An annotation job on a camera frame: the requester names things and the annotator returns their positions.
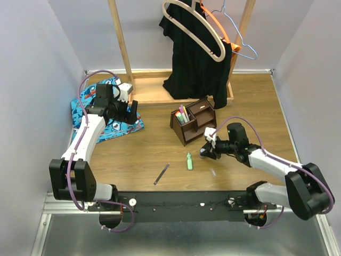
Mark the wooden clothes rack frame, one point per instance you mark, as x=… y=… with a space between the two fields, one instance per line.
x=145 y=89

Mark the orange black highlighter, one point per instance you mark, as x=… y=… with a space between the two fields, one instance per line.
x=178 y=115

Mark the orange plastic hanger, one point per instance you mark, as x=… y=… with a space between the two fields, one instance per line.
x=235 y=48

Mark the round dark cap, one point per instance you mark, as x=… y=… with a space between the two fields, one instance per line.
x=202 y=153

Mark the purple thin pen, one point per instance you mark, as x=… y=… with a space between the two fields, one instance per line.
x=161 y=174

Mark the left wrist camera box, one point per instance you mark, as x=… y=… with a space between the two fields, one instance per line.
x=122 y=91

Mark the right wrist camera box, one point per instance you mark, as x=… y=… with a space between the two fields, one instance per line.
x=210 y=136

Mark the brown wooden desk organizer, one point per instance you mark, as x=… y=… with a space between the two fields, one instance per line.
x=201 y=115

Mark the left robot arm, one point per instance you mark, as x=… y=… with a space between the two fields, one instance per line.
x=71 y=175

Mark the small clear tube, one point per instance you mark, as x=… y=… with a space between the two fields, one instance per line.
x=213 y=172

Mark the black hanging garment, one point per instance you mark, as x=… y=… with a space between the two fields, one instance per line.
x=196 y=75

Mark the mint green highlighter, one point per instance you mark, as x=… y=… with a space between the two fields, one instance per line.
x=182 y=120

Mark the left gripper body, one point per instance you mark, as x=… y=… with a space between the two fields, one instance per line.
x=119 y=110

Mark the yellow white marker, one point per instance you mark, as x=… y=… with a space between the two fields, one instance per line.
x=186 y=114

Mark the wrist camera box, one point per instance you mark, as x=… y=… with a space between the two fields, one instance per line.
x=210 y=136
x=122 y=91

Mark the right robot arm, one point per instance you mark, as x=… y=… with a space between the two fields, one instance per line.
x=304 y=188

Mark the pink red pen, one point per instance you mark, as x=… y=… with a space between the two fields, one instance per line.
x=183 y=113

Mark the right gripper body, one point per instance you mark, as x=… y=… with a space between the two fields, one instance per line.
x=225 y=146

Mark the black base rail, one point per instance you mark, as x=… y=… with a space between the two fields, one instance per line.
x=188 y=206

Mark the blue wire hanger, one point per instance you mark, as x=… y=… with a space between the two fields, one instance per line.
x=240 y=28

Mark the blue shark print cloth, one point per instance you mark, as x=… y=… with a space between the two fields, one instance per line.
x=96 y=99

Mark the beige wooden hanger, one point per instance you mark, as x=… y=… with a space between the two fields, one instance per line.
x=185 y=17

